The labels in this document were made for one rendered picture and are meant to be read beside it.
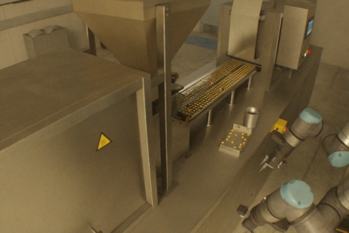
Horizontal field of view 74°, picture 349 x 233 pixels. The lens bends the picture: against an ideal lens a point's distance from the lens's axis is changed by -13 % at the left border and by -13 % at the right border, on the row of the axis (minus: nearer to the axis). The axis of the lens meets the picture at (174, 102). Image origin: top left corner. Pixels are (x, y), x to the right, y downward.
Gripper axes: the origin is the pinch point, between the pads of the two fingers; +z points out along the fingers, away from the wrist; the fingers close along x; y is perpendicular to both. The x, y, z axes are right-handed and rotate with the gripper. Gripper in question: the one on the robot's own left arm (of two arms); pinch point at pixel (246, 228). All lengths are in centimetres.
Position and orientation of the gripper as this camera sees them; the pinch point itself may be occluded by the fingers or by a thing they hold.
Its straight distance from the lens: 109.1
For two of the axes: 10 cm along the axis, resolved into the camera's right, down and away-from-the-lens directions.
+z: -2.5, 6.2, 7.5
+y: -7.4, -6.2, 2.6
